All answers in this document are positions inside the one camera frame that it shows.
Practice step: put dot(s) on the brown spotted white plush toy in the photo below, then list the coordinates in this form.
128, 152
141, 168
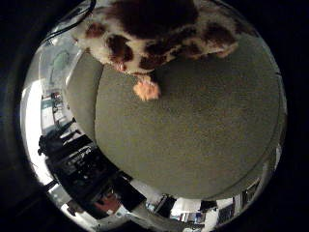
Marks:
151, 29

